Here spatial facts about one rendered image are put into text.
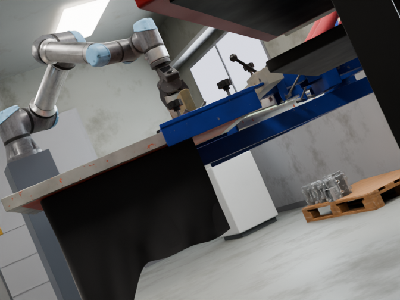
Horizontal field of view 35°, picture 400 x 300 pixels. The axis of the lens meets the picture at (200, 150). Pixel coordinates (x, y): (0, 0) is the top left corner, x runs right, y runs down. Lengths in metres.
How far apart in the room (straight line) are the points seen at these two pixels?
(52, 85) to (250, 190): 5.85
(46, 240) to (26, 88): 7.70
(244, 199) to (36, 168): 5.77
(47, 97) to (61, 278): 0.74
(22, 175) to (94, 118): 7.64
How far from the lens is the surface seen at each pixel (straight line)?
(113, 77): 10.55
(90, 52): 2.16
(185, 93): 1.95
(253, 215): 8.26
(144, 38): 2.17
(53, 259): 2.64
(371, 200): 5.82
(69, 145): 10.05
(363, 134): 7.29
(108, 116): 10.33
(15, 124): 2.74
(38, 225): 2.64
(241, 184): 8.25
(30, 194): 1.82
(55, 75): 2.64
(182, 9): 0.83
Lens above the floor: 0.80
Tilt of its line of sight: 3 degrees up
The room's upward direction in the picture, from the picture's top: 24 degrees counter-clockwise
